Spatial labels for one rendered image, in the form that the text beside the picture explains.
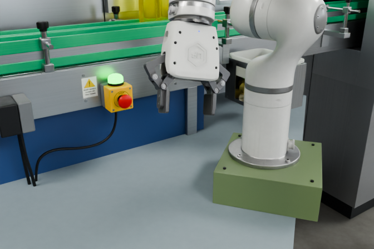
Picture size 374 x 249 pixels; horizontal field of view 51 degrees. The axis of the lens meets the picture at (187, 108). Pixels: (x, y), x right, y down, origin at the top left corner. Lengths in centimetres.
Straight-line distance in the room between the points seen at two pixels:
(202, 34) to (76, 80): 52
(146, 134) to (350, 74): 115
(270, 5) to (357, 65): 119
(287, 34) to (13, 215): 77
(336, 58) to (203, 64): 148
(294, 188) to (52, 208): 59
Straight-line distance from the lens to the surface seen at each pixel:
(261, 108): 98
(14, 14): 137
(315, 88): 223
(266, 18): 92
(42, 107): 112
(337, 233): 226
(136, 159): 123
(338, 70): 213
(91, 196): 108
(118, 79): 111
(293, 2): 90
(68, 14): 141
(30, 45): 110
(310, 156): 110
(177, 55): 67
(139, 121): 127
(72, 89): 113
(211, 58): 70
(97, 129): 122
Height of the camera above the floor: 133
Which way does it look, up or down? 21 degrees down
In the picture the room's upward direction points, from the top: straight up
